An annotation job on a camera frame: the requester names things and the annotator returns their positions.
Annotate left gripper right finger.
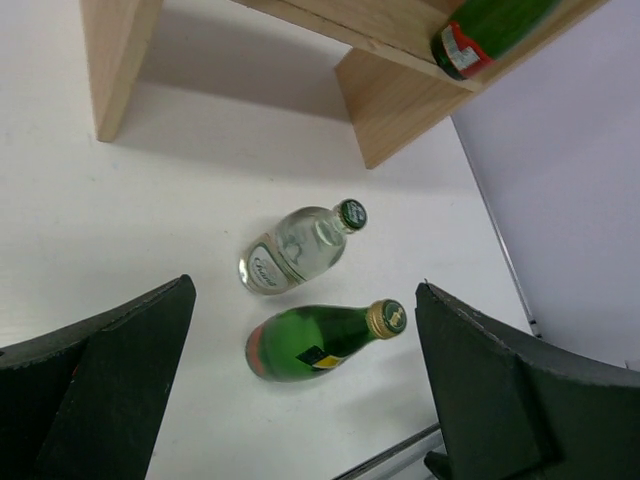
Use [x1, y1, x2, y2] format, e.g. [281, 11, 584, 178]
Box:
[415, 282, 639, 479]

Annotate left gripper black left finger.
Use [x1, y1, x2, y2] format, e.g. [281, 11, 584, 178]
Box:
[1, 275, 196, 479]

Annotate green glass bottle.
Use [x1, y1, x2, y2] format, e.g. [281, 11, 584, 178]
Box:
[430, 0, 558, 81]
[245, 299, 407, 382]

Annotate wooden two-tier shelf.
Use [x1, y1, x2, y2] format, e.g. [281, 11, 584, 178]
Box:
[80, 1, 599, 169]

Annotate left clear glass bottle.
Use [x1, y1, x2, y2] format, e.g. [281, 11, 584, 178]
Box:
[238, 198, 368, 296]

